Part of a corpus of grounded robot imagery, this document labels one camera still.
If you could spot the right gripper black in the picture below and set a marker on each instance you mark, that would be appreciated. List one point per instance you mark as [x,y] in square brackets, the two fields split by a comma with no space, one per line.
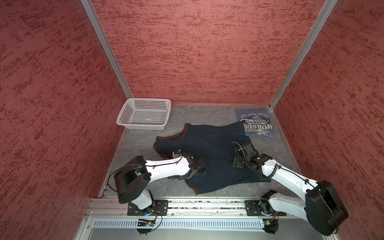
[236,162]

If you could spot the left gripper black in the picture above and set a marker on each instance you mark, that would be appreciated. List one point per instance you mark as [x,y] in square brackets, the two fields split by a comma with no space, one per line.
[174,177]

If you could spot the dark navy maroon-trimmed tank top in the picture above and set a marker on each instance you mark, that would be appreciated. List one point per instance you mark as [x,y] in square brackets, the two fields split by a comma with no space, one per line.
[215,146]

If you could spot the grey-blue tank top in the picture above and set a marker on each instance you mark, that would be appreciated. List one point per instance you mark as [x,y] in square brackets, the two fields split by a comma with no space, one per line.
[257,122]

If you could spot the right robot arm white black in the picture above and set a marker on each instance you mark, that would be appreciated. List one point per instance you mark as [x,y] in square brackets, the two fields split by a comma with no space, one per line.
[318,203]

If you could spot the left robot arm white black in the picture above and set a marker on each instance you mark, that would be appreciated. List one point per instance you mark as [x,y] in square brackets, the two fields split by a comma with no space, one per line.
[132,179]

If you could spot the right small circuit board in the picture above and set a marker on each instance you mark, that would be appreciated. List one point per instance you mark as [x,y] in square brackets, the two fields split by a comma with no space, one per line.
[267,223]

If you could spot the small circuit board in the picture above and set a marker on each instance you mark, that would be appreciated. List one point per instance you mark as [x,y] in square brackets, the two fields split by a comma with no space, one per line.
[146,223]
[267,223]

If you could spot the left small circuit board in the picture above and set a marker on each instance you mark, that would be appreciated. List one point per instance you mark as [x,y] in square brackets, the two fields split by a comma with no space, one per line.
[146,223]

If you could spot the white plastic laundry basket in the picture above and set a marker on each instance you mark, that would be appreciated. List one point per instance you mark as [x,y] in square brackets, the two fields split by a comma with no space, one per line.
[144,114]

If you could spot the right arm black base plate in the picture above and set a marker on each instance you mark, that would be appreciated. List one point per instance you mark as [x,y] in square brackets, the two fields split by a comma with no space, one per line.
[258,208]

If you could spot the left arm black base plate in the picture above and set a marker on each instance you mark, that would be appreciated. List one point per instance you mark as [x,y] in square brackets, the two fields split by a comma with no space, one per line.
[160,207]

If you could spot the white perforated cable duct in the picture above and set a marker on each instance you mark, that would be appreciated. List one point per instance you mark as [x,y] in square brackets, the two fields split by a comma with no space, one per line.
[193,224]

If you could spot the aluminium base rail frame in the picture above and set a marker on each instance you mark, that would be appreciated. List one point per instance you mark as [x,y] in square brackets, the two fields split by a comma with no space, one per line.
[290,228]

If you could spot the aluminium corner post right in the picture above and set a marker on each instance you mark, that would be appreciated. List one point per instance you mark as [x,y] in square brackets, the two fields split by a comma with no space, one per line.
[317,26]

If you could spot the aluminium corner post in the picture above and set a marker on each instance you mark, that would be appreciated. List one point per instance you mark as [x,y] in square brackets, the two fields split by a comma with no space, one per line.
[317,26]
[97,26]

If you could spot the aluminium corner post left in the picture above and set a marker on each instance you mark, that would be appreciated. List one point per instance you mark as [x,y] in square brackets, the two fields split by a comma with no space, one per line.
[97,26]

